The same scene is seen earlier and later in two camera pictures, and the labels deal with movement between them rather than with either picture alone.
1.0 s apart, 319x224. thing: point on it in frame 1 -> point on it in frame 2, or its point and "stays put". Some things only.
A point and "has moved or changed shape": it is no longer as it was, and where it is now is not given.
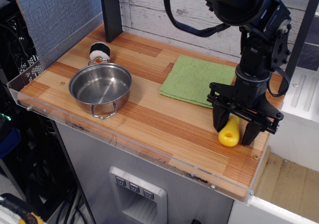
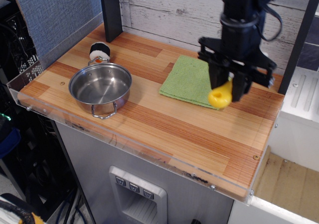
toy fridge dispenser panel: (136, 201) stays put
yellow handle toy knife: (229, 135) has moved or changed shape
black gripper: (247, 98) -> (241, 24)
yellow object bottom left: (38, 218) stays put
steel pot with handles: (100, 85) stays put
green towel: (190, 77) stays put
